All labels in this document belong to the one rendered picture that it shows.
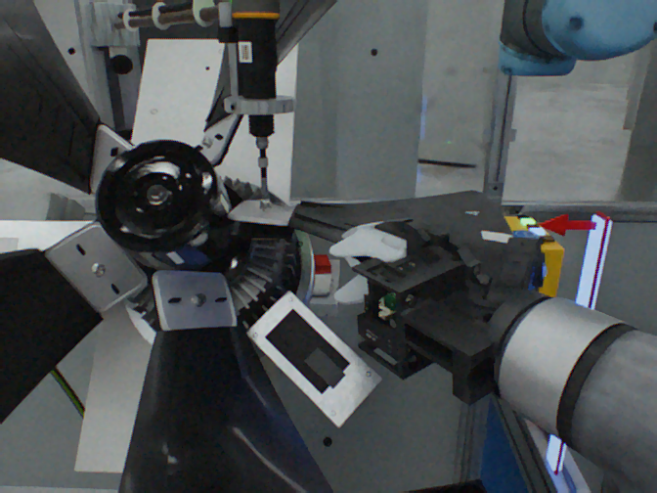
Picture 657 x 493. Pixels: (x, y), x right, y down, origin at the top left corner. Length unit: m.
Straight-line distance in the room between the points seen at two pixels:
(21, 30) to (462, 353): 0.59
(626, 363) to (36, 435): 1.75
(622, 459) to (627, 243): 1.19
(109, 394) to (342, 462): 1.02
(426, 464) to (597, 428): 1.42
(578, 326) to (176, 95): 0.76
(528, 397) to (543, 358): 0.02
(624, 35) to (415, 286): 0.22
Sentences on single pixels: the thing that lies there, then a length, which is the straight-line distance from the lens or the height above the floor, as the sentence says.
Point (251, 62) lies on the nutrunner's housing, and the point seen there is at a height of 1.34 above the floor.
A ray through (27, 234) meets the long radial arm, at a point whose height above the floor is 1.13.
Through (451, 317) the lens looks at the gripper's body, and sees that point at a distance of 0.35.
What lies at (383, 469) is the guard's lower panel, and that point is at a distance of 1.71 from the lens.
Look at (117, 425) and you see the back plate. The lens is 0.79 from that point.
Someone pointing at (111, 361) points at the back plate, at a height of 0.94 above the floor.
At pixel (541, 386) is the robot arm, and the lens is 0.31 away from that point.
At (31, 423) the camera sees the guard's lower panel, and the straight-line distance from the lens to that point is 1.87.
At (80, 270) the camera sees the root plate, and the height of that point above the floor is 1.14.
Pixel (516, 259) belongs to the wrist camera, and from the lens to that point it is 0.42.
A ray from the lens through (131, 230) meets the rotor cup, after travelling 0.53.
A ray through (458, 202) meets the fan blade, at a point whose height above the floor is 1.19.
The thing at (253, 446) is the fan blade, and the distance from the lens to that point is 0.53.
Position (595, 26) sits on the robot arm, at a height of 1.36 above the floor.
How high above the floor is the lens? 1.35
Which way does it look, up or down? 21 degrees down
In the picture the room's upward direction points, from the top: straight up
